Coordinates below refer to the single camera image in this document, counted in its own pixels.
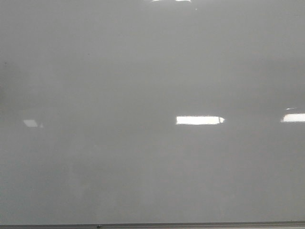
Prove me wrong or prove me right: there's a white glossy whiteboard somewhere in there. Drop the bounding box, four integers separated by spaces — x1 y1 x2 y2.
0 0 305 225

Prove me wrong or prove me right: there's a grey aluminium whiteboard frame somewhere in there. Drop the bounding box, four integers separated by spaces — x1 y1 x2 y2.
0 221 305 229

